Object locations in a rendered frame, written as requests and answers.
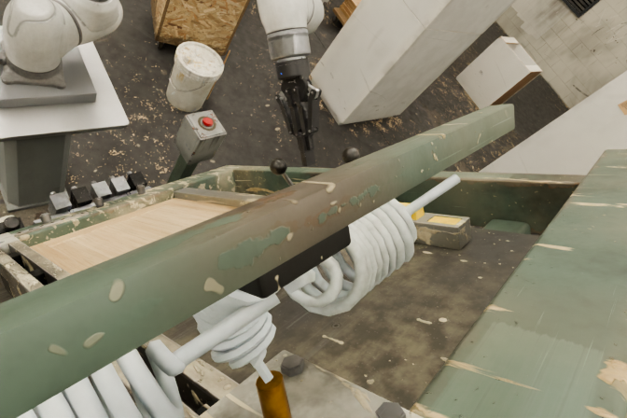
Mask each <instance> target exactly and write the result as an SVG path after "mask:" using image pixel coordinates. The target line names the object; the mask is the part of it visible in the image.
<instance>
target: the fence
mask: <svg viewBox="0 0 627 418"><path fill-rule="evenodd" d="M174 197H175V198H177V199H183V200H190V201H196V202H208V203H214V204H221V205H227V206H233V207H240V206H242V205H245V204H247V203H250V202H253V201H255V200H258V199H260V198H263V197H265V196H263V195H255V194H245V193H237V192H227V191H219V190H210V189H201V188H182V189H179V190H176V191H174ZM434 216H443V217H451V218H460V219H461V220H460V221H459V222H458V223H456V224H455V225H451V224H443V223H436V222H428V220H430V219H431V218H432V217H434ZM413 223H414V226H415V228H416V229H417V239H416V240H415V243H418V244H429V245H434V246H440V247H446V248H451V249H457V250H460V249H461V248H462V247H463V246H464V245H466V244H467V243H468V242H469V241H470V240H471V239H472V238H471V225H470V217H465V216H449V215H440V214H431V213H424V215H423V216H421V217H420V218H419V219H417V220H413Z"/></svg>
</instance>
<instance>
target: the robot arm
mask: <svg viewBox="0 0 627 418"><path fill-rule="evenodd" d="M257 4H258V13H259V16H260V19H261V22H262V24H263V26H264V29H265V31H266V35H267V41H268V45H269V50H270V55H271V60H272V61H274V62H277V63H276V64H275V68H276V74H277V78H278V79H279V80H281V83H282V84H281V92H280V93H279V94H278V95H275V100H276V101H277V103H278V104H279V105H280V108H281V111H282V114H283V117H284V120H285V122H286V126H287V129H288V132H289V134H293V135H295V136H296V137H297V141H298V146H299V150H300V155H301V161H302V166H310V165H313V164H315V157H314V140H313V134H314V133H316V132H318V131H319V99H320V96H321V92H322V90H321V89H320V88H319V89H317V88H315V87H314V86H312V81H311V80H310V78H309V75H310V74H311V68H310V63H309V58H306V57H305V56H308V55H310V54H311V48H310V42H309V36H308V34H310V33H312V32H314V31H315V30H317V27H318V26H319V25H320V23H321V21H322V20H323V19H324V6H323V3H322V1H321V0H257ZM122 17H123V10H122V6H121V3H120V1H119V0H11V1H10V2H9V3H8V5H7V7H6V10H5V13H4V17H3V40H2V41H1V42H0V46H1V48H2V50H3V51H0V64H1V65H3V66H4V72H3V75H2V76H1V81H2V82H3V83H4V84H7V85H12V84H23V85H34V86H45V87H53V88H57V89H60V90H63V89H65V88H66V82H65V80H64V78H63V60H62V57H63V56H64V55H66V54H67V53H68V52H69V51H70V50H72V49H73V48H75V47H77V46H80V45H84V44H87V43H90V42H92V41H94V40H97V39H99V38H102V37H104V36H106V35H109V34H111V33H112V32H114V31H115V30H116V29H117V28H118V26H119V25H120V23H121V21H122ZM294 103H295V104H294Z"/></svg>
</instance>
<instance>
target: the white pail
mask: <svg viewBox="0 0 627 418"><path fill-rule="evenodd" d="M229 54H230V50H229V52H228V54H227V56H226V59H225V61H224V62H223V61H222V59H221V58H220V56H219V55H218V54H217V53H216V52H215V51H214V50H213V49H211V48H209V47H207V46H206V45H204V44H202V43H198V42H189V41H188V42H184V43H182V44H180V45H179V46H178V47H177V49H176V52H175V56H174V66H173V68H172V70H173V72H172V71H171V72H172V75H171V74H170V77H171V78H169V79H170V82H169V85H168V89H167V91H166V96H167V99H168V101H169V102H170V104H171V105H172V106H174V107H175V108H177V109H179V110H181V111H185V112H195V111H198V110H199V109H200V108H201V107H202V105H203V103H204V101H205V99H207V100H208V98H209V96H210V93H211V91H212V89H213V87H214V86H215V84H216V81H217V80H218V79H219V78H220V76H221V75H222V72H223V70H224V64H225V62H226V60H227V58H228V56H229ZM207 95H208V96H207ZM206 97H207V98H206Z"/></svg>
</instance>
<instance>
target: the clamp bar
mask: <svg viewBox="0 0 627 418"><path fill-rule="evenodd" d="M350 243H351V236H350V231H349V227H348V226H347V227H345V228H343V229H341V230H339V231H337V232H335V233H334V234H332V235H330V236H329V237H327V238H326V239H324V240H323V241H321V242H319V243H318V244H315V245H313V246H312V247H310V248H308V249H306V250H305V251H303V252H301V253H300V254H298V255H296V256H294V257H293V258H291V259H290V260H288V261H286V262H284V263H283V264H281V265H279V266H277V267H276V268H274V269H272V270H271V271H269V272H266V273H265V274H263V275H261V276H260V277H259V278H257V279H255V280H254V281H252V282H250V283H249V284H247V285H245V286H243V287H241V288H239V289H237V290H236V291H234V292H232V293H231V294H229V295H228V296H226V297H225V298H223V299H221V300H219V301H217V302H215V303H214V304H212V305H210V306H208V307H207V308H205V309H203V310H202V311H200V312H198V313H196V314H194V315H193V317H194V318H195V320H196V322H197V324H198V326H197V329H198V330H199V332H200V333H201V334H202V333H203V332H204V331H206V330H207V329H209V328H210V327H212V326H214V325H215V324H217V323H218V322H220V321H221V320H223V319H224V318H226V317H227V316H229V315H230V314H232V313H234V312H235V311H237V310H238V309H240V308H241V307H243V306H248V305H253V304H255V303H257V302H260V301H263V300H265V299H266V298H267V297H269V296H270V295H272V294H273V293H277V292H278V291H279V289H281V288H283V287H284V286H286V285H288V284H289V283H291V282H292V281H294V280H296V279H297V278H299V277H300V276H302V275H303V274H304V273H306V272H308V271H309V270H311V269H312V268H314V267H316V266H317V265H319V264H320V263H322V262H323V261H325V260H326V259H328V258H330V257H332V256H333V255H335V254H336V253H338V252H340V251H341V250H342V249H343V248H345V247H346V246H348V245H350ZM69 275H71V274H70V273H69V272H67V271H65V270H64V269H62V268H61V267H59V266H58V265H56V264H54V263H53V262H51V261H50V260H48V259H47V258H45V257H43V256H42V255H40V254H39V253H37V252H36V251H35V250H33V249H32V248H30V247H29V246H27V245H26V244H24V243H22V242H21V241H20V240H19V239H17V238H16V237H14V236H13V235H11V234H10V233H8V232H7V233H4V234H1V235H0V283H1V284H2V285H3V286H4V288H5V289H6V290H7V292H8V293H9V294H10V295H11V296H12V297H13V299H14V298H16V297H18V296H20V295H23V294H25V293H28V292H30V291H32V290H35V289H37V288H39V287H41V286H45V285H48V284H50V283H53V282H55V281H58V280H60V279H63V278H64V277H67V276H69ZM275 330H276V327H275V325H274V324H273V323H272V315H271V314H269V313H268V312H266V313H264V314H263V315H262V316H260V317H259V318H257V319H256V320H254V321H253V322H251V323H250V324H248V325H247V326H245V327H243V328H242V329H240V330H239V331H237V332H236V333H234V334H233V335H231V336H230V337H228V338H227V339H225V340H224V341H223V342H221V343H220V344H219V345H217V346H216V347H214V348H213V349H211V350H212V352H211V357H212V359H213V360H214V361H215V362H216V363H225V362H229V366H230V367H231V368H232V369H238V368H240V367H242V366H244V365H246V364H248V363H251V364H252V366H253V367H254V368H255V369H256V370H257V371H256V372H254V373H253V374H252V375H251V376H249V377H248V378H247V379H246V380H244V381H243V382H242V383H240V384H238V383H236V382H235V381H233V380H232V379H231V378H230V377H228V376H226V375H225V374H223V373H222V372H220V371H219V370H217V369H215V368H214V367H212V366H211V365H209V364H208V363H206V362H204V361H203V360H201V359H200V358H197V359H196V360H194V361H193V362H191V363H190V364H188V365H187V366H186V368H185V369H184V371H183V372H182V373H180V374H178V375H176V376H175V377H174V378H175V381H176V384H177V387H178V391H179V395H180V397H181V401H182V404H183V408H184V414H185V418H423V417H421V416H419V415H417V414H415V413H413V412H411V411H408V410H406V409H404V408H402V407H400V405H399V404H398V403H396V402H391V401H389V400H387V399H385V398H383V397H379V396H377V395H375V394H373V393H371V392H370V391H368V390H366V389H364V388H362V387H360V386H358V385H356V384H354V383H351V382H349V381H347V380H345V379H343V378H342V377H340V376H338V375H336V374H333V373H331V372H329V371H327V370H325V369H322V368H320V367H318V366H316V365H315V364H313V363H311V362H309V361H307V360H305V359H303V358H302V357H300V356H298V355H294V354H292V353H290V352H288V351H286V350H283V351H282V352H280V353H279V354H278V355H276V356H275V357H274V358H272V359H271V360H270V361H269V362H267V363H266V364H264V362H263V359H264V357H265V355H266V353H267V351H266V348H267V347H268V346H269V344H270V343H271V341H272V339H273V337H274V334H275ZM156 340H161V341H162V343H163V344H164V345H165V346H166V347H167V348H168V349H169V350H170V351H171V352H172V353H173V352H174V351H176V350H177V349H179V348H180V347H182V346H180V345H179V344H177V343H176V342H174V341H172V340H171V339H169V338H168V337H166V336H165V335H163V334H160V335H159V336H157V337H156V338H154V339H152V340H150V341H156ZM148 344H149V341H148V342H146V343H145V344H143V345H141V346H139V347H138V348H136V350H137V351H138V353H139V355H140V356H141V357H142V359H143V360H144V362H145V364H146V366H147V367H148V369H149V370H150V372H151V374H152V375H153V377H154V378H155V380H156V377H155V375H154V372H153V369H152V368H151V366H150V363H149V361H148V358H147V356H146V348H147V346H148ZM112 365H113V367H114V369H115V370H116V372H117V374H118V376H119V378H120V379H121V381H122V383H123V384H124V386H125V388H126V389H127V391H128V393H129V395H130V396H131V398H132V401H133V402H134V404H135V406H136V407H137V405H136V402H135V400H134V397H133V394H132V390H131V388H130V386H129V383H128V381H127V379H126V378H125V376H124V374H123V373H122V371H121V369H120V367H119V365H118V363H117V361H114V362H112ZM156 381H157V380H156Z"/></svg>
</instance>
